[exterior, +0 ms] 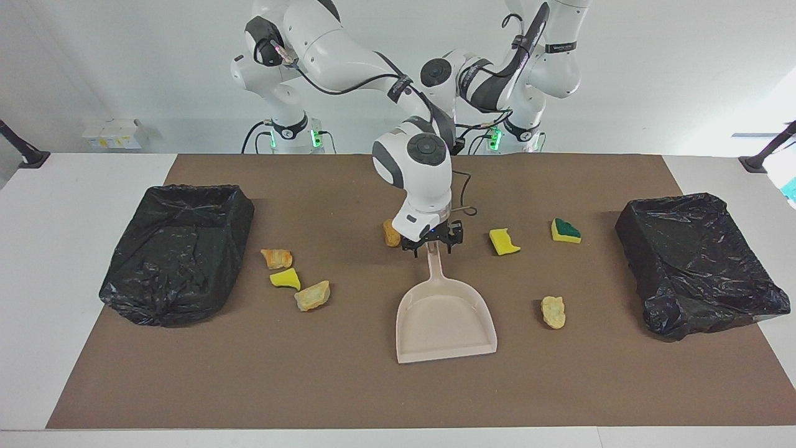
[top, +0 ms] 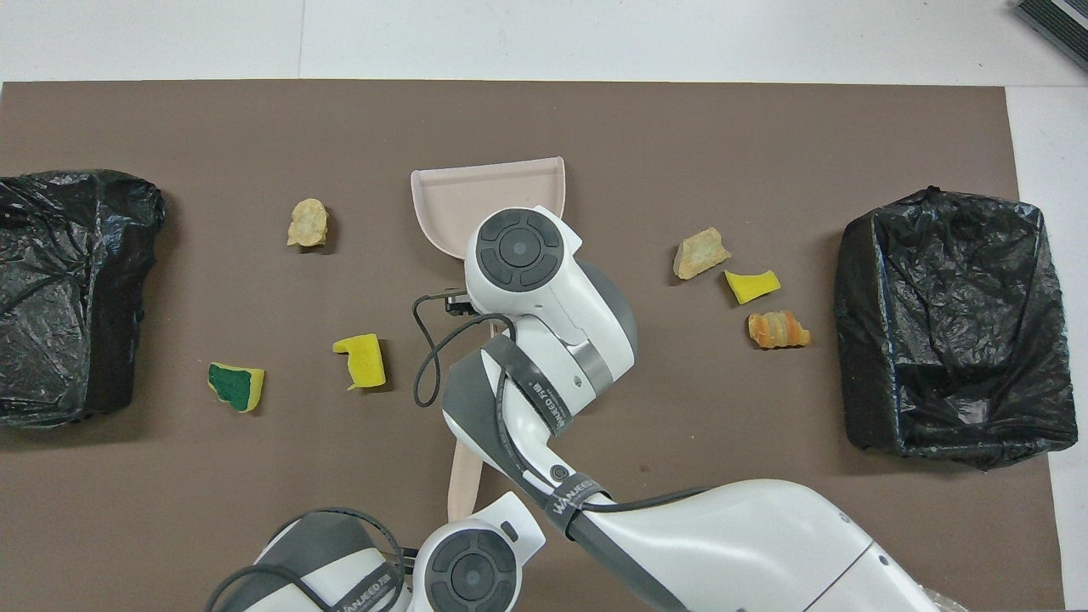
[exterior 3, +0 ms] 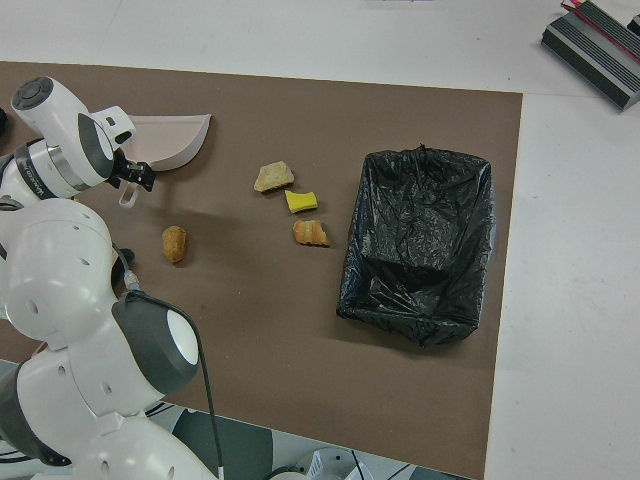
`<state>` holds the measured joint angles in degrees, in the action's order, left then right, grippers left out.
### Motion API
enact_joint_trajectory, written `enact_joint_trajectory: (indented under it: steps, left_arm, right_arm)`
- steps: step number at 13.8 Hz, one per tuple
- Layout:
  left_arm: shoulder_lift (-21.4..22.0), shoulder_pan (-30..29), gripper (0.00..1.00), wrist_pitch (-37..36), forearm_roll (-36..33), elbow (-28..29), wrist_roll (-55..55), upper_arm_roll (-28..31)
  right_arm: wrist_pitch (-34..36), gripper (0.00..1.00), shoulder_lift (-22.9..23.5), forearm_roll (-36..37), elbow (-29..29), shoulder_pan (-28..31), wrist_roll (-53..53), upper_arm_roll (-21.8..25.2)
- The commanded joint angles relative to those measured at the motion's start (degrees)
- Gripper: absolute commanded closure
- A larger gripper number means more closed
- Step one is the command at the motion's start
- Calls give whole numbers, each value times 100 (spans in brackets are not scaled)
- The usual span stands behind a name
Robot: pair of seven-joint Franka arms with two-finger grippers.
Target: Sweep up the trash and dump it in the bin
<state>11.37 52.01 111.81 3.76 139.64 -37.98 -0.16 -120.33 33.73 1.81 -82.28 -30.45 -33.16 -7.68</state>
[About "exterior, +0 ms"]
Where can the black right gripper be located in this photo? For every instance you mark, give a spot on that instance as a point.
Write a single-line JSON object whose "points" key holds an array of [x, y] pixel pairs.
{"points": [[448, 229]]}

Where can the peanut shaped brown foam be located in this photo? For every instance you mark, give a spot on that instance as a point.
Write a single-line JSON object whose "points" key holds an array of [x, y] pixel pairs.
{"points": [[390, 235]]}

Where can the beige plastic dustpan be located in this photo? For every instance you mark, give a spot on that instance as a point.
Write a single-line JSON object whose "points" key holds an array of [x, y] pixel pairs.
{"points": [[444, 317]]}

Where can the green and yellow sponge piece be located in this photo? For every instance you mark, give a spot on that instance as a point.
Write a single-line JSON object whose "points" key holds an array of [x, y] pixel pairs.
{"points": [[564, 231]]}

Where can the greenish tan foam chunk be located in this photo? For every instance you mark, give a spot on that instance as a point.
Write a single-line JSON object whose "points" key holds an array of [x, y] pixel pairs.
{"points": [[311, 297]]}

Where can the small yellow sponge piece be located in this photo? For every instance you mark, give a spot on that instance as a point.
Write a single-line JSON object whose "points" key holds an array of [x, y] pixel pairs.
{"points": [[284, 279]]}

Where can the orange striped foam chunk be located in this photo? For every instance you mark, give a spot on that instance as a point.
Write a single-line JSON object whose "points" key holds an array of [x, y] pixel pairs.
{"points": [[276, 257]]}

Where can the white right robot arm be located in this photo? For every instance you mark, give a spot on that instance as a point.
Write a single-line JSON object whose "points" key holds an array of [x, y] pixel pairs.
{"points": [[348, 50]]}

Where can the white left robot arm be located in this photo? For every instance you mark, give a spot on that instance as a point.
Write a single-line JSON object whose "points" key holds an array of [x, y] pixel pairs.
{"points": [[553, 62]]}

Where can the black bag lined bin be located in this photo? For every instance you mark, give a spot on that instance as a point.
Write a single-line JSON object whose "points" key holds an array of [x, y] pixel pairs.
{"points": [[696, 261], [174, 249]]}

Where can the brown table mat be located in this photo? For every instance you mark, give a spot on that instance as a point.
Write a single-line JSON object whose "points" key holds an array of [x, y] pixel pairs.
{"points": [[373, 392]]}

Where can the white cardboard box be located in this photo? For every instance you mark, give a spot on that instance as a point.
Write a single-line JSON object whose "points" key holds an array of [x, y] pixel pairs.
{"points": [[124, 134]]}

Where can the black clamp stand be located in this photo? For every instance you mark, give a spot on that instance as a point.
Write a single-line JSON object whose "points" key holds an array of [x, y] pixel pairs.
{"points": [[25, 152], [768, 152]]}

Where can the small white labelled box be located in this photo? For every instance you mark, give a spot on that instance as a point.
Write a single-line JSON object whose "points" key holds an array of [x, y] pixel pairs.
{"points": [[93, 138]]}

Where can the teal object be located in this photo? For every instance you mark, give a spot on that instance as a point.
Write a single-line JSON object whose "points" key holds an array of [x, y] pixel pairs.
{"points": [[791, 190]]}

